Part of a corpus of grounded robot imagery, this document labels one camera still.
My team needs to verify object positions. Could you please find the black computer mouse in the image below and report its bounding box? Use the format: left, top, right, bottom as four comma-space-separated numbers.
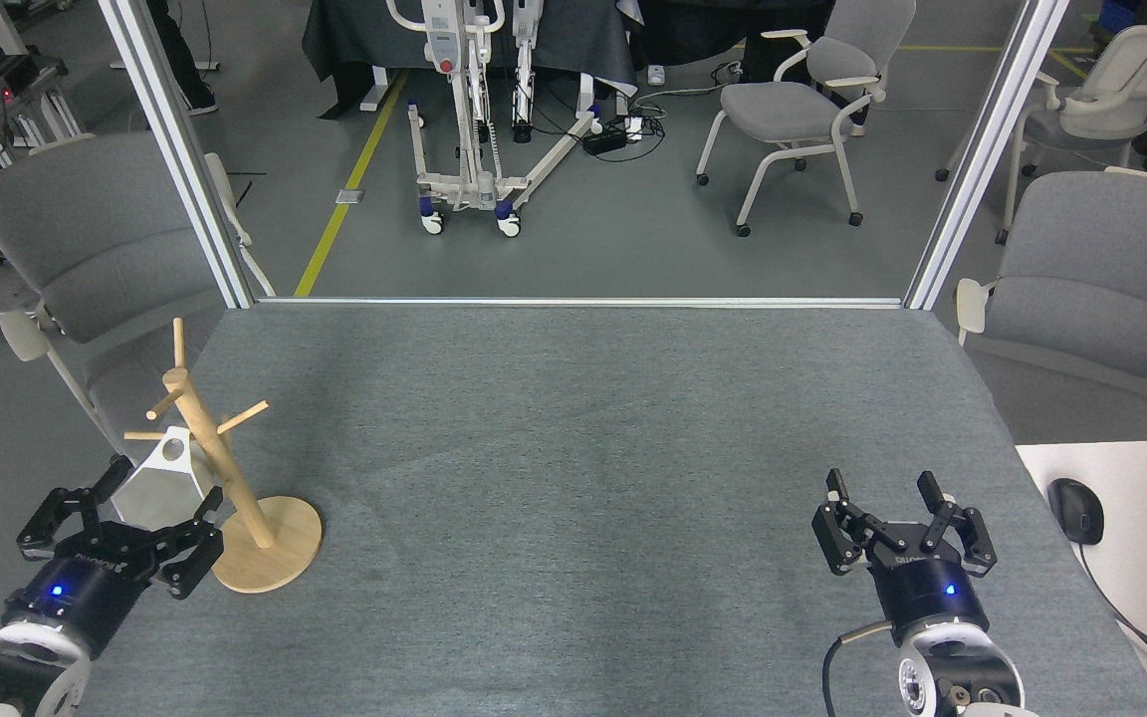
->
1047, 478, 1105, 546

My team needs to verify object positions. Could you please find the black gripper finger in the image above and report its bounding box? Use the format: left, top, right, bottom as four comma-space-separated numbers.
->
16, 455, 134, 561
811, 468, 898, 577
917, 471, 998, 579
140, 485, 226, 600

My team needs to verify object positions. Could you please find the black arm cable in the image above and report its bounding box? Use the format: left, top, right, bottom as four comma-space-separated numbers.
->
822, 619, 899, 717

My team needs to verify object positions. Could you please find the silver table edge rail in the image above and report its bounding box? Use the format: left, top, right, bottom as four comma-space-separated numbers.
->
255, 296, 908, 310

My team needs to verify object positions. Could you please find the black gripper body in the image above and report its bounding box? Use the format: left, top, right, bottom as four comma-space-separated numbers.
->
869, 548, 991, 648
1, 523, 152, 658

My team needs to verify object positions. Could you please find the silver frame post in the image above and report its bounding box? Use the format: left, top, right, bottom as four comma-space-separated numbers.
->
904, 0, 1072, 311
99, 0, 276, 310

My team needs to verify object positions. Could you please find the black mouse cable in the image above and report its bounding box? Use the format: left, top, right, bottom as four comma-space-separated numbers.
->
1076, 543, 1147, 690

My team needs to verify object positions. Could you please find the person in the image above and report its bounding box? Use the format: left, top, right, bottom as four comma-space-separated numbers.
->
145, 0, 219, 116

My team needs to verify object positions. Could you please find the white stand on wheels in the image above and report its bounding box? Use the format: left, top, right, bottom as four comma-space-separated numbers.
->
386, 0, 606, 238

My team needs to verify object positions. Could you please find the dark table cloth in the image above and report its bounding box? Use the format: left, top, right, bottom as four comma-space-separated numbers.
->
302, 0, 639, 120

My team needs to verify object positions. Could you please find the grey chair with beige frame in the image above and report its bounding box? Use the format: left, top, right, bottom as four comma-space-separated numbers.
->
955, 167, 1147, 439
0, 131, 276, 474

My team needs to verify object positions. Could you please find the white mesh-back chair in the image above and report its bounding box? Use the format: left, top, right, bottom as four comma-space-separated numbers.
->
935, 22, 1147, 246

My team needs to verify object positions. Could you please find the metal equipment rack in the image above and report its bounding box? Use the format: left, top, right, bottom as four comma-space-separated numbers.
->
0, 0, 87, 265

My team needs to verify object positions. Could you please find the white hexagonal cup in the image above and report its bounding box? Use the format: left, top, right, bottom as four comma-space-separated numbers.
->
111, 425, 223, 531

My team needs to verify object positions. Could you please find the grey chair with white armrests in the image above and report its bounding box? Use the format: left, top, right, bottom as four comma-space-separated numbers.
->
695, 0, 918, 238

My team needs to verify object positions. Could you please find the wooden cup rack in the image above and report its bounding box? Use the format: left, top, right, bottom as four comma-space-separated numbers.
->
124, 318, 324, 595

